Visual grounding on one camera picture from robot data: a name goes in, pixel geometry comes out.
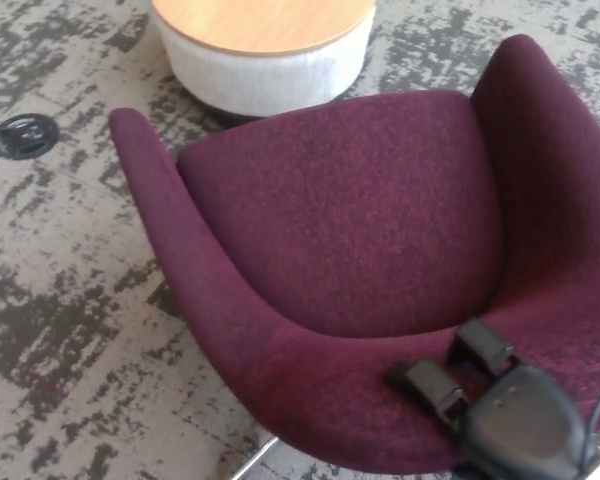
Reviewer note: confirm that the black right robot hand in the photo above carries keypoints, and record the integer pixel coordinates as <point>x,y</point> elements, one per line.
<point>525,425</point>

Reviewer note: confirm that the purple upholstered swivel armchair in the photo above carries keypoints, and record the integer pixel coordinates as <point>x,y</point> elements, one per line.
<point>340,210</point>

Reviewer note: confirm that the chrome chair base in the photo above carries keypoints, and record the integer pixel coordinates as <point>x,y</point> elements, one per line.
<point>255,460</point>

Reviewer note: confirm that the round wood-top white table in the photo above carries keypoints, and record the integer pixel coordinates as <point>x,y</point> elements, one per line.
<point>260,25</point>

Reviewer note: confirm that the round black floor outlet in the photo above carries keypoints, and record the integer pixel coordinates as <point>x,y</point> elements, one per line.
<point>25,137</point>

